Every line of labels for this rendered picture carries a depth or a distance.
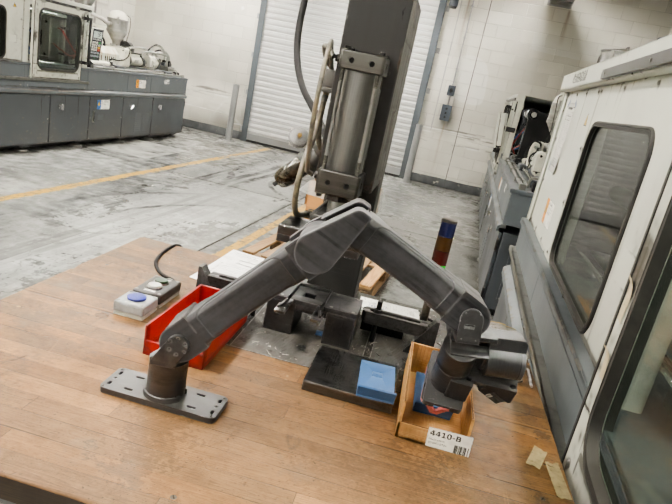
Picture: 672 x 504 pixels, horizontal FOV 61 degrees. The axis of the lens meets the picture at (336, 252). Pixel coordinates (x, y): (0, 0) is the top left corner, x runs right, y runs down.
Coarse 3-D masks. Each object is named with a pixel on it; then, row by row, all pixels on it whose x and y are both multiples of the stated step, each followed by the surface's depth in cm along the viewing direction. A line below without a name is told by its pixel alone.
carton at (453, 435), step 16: (416, 352) 119; (416, 368) 120; (400, 400) 106; (400, 416) 97; (416, 416) 104; (432, 416) 105; (464, 416) 102; (400, 432) 97; (416, 432) 97; (432, 432) 96; (448, 432) 96; (464, 432) 98; (448, 448) 96; (464, 448) 96
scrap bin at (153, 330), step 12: (204, 288) 128; (216, 288) 128; (180, 300) 118; (192, 300) 125; (168, 312) 113; (156, 324) 109; (168, 324) 115; (240, 324) 124; (144, 336) 106; (156, 336) 110; (228, 336) 117; (144, 348) 106; (156, 348) 106; (216, 348) 111; (192, 360) 105; (204, 360) 105
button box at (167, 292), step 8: (168, 248) 162; (160, 256) 156; (160, 272) 144; (152, 280) 133; (168, 280) 135; (136, 288) 127; (144, 288) 128; (152, 288) 128; (160, 288) 129; (168, 288) 130; (176, 288) 133; (160, 296) 126; (168, 296) 130; (160, 304) 127
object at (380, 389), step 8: (360, 368) 113; (368, 368) 114; (376, 368) 115; (384, 368) 115; (392, 368) 116; (360, 376) 110; (368, 376) 111; (384, 376) 112; (392, 376) 113; (360, 384) 107; (368, 384) 108; (376, 384) 109; (384, 384) 109; (392, 384) 110; (360, 392) 103; (368, 392) 103; (376, 392) 102; (384, 392) 102; (392, 392) 102; (376, 400) 104; (384, 400) 104; (392, 400) 103
